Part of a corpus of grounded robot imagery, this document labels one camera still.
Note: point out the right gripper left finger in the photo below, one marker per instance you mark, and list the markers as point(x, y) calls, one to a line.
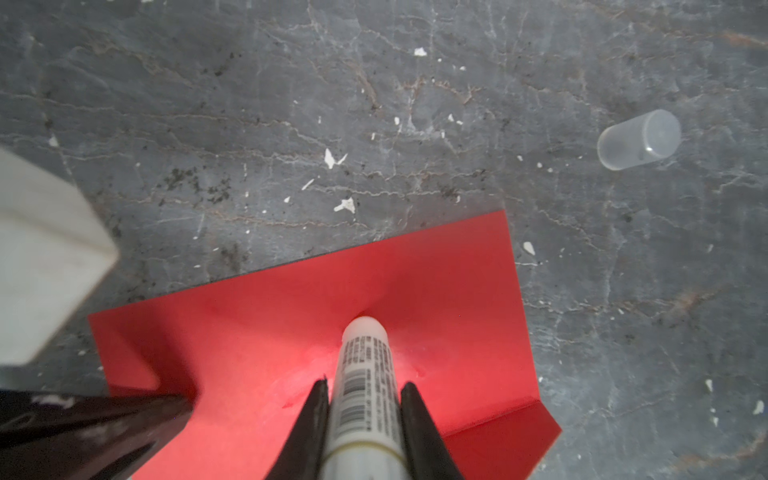
point(301, 454)

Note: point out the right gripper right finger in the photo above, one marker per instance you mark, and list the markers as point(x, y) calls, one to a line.
point(427, 455)

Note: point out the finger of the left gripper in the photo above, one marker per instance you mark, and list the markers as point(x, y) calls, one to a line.
point(62, 436)

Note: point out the white glue stick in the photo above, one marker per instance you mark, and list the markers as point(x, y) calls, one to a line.
point(364, 437)

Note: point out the red envelope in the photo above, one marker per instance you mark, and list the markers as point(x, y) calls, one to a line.
point(247, 350)

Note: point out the translucent glue stick cap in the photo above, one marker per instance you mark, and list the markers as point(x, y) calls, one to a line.
point(645, 139)

